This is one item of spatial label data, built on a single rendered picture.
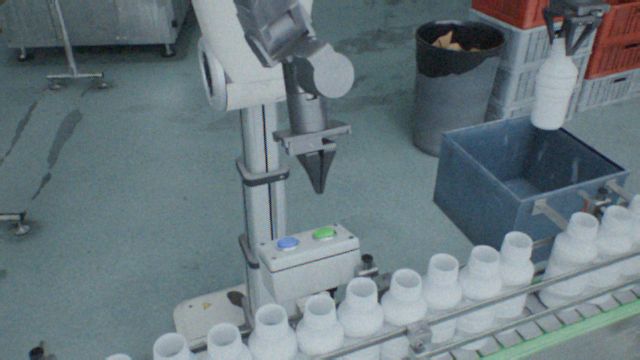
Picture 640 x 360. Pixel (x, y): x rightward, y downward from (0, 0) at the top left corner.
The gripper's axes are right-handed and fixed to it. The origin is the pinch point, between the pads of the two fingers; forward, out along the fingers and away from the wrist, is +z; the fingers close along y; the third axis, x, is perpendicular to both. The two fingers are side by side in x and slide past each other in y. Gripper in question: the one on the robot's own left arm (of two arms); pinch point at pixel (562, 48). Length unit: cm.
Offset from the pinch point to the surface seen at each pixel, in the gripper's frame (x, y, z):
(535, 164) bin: -28, 28, 47
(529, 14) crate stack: -115, 149, 46
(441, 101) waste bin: -71, 147, 86
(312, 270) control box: 55, -21, 21
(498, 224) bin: 1.2, 4.3, 43.4
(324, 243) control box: 52, -18, 19
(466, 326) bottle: 36, -34, 25
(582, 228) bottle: 18.3, -32.0, 13.6
